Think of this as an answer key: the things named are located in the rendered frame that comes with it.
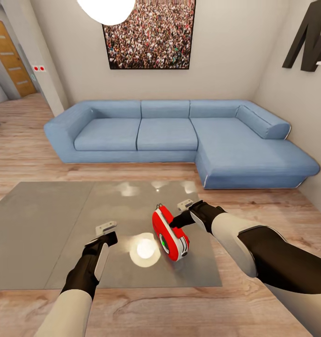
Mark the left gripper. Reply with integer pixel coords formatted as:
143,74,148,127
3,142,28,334
100,231,118,247

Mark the radio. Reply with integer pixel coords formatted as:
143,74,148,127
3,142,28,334
152,205,189,261

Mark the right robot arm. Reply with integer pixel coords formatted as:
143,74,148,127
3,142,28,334
169,199,321,337

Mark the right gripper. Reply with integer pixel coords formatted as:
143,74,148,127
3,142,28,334
169,211,194,229

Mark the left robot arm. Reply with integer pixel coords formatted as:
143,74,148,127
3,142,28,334
33,221,118,337

